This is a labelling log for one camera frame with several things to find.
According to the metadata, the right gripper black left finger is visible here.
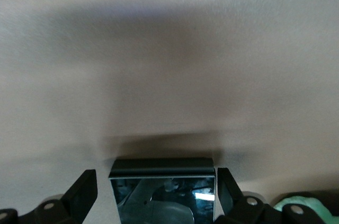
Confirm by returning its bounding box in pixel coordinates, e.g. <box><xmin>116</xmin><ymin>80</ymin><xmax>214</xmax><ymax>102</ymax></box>
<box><xmin>0</xmin><ymin>168</ymin><xmax>99</xmax><ymax>224</ymax></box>

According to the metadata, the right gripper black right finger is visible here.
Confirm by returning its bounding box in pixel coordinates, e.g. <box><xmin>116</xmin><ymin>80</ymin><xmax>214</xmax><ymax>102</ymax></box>
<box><xmin>212</xmin><ymin>167</ymin><xmax>327</xmax><ymax>224</ymax></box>

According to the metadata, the black smartphone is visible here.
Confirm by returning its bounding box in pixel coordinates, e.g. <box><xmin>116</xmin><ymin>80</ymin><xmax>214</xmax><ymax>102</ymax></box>
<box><xmin>109</xmin><ymin>158</ymin><xmax>217</xmax><ymax>224</ymax></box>

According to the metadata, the green plush dinosaur toy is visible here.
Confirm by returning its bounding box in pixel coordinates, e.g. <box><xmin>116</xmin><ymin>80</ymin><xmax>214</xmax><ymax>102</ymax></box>
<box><xmin>272</xmin><ymin>196</ymin><xmax>339</xmax><ymax>224</ymax></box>

